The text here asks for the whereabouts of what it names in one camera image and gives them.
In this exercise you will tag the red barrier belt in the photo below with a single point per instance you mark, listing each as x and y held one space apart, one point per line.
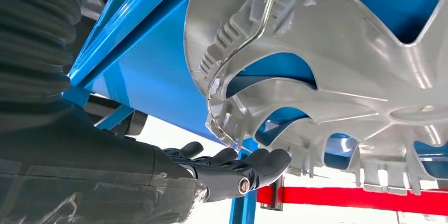
350 199

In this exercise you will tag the chrome stanchion post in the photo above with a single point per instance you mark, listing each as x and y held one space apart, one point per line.
277 194

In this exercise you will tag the blue metal shelf rack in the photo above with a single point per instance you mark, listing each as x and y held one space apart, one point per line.
157 58

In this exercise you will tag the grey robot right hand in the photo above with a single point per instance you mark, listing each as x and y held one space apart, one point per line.
87 173

